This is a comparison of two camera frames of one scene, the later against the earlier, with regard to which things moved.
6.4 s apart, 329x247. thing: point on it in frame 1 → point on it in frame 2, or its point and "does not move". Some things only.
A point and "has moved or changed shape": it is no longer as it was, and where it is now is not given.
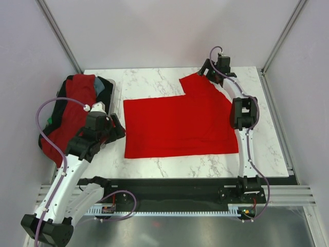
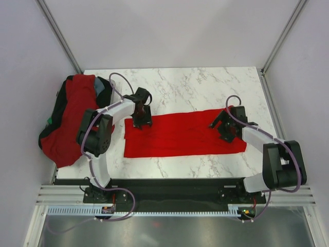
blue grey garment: x=98 y=86 does not move
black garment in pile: x=58 y=105 does not move
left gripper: x=119 y=131 → x=147 y=120
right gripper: x=207 y=64 → x=223 y=116
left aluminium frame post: x=47 y=12 does not move
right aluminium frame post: x=283 y=34 does not move
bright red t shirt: x=199 y=123 has moved or changed shape
